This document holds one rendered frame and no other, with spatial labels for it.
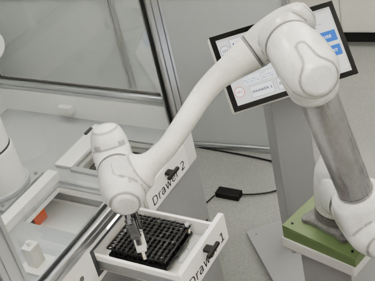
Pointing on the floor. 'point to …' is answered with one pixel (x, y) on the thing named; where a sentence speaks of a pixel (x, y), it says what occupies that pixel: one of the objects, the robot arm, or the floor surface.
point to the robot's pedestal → (330, 265)
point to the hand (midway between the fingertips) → (139, 241)
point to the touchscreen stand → (285, 186)
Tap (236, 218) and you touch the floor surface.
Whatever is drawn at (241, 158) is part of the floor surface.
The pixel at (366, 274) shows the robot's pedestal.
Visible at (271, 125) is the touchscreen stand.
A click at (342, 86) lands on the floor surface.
